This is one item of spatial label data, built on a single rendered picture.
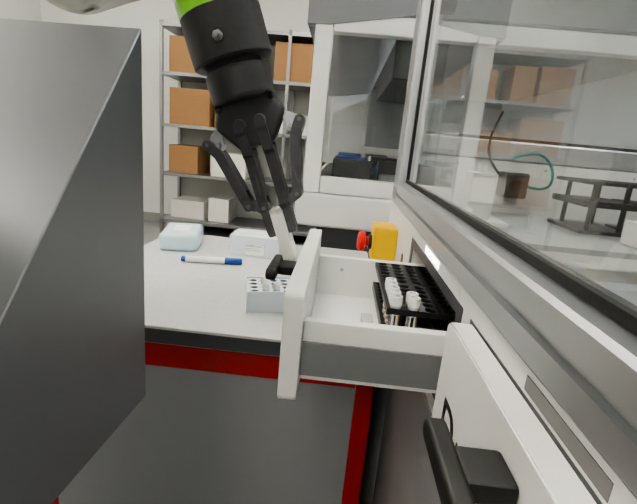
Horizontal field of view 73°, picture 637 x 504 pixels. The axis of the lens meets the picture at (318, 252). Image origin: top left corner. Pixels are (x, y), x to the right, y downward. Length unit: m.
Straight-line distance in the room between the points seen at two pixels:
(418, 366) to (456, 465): 0.20
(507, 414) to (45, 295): 0.31
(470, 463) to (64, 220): 0.31
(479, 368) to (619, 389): 0.11
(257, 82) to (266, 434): 0.54
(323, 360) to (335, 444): 0.37
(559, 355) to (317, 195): 1.11
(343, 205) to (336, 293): 0.69
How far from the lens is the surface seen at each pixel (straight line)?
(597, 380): 0.22
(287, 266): 0.51
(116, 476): 0.92
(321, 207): 1.31
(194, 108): 4.58
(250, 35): 0.52
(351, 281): 0.64
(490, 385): 0.28
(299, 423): 0.76
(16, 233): 0.36
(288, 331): 0.39
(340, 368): 0.42
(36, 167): 0.39
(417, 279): 0.56
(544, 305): 0.26
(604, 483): 0.22
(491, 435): 0.28
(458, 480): 0.23
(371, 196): 1.31
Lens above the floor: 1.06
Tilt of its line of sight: 14 degrees down
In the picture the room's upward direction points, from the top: 5 degrees clockwise
